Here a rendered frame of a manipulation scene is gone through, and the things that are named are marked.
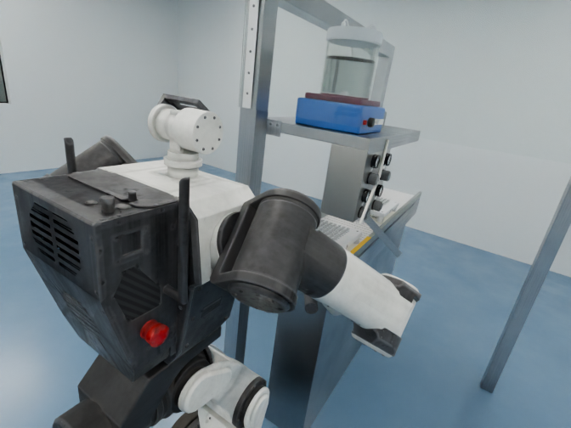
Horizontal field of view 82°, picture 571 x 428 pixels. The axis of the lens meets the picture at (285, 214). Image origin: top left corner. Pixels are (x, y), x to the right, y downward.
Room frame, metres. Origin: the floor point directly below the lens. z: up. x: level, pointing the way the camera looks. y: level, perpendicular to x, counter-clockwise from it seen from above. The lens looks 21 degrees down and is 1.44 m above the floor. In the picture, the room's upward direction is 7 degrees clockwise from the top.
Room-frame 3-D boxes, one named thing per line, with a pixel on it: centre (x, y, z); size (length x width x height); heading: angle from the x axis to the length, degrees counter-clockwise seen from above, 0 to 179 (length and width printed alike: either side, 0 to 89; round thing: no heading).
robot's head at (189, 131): (0.54, 0.18, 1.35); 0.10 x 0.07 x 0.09; 60
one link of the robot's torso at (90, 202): (0.49, 0.21, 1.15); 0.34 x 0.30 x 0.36; 60
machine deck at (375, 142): (1.21, -0.18, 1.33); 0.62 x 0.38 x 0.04; 150
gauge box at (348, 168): (0.97, -0.20, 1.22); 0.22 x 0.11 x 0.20; 150
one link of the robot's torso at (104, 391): (0.47, 0.23, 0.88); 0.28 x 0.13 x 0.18; 150
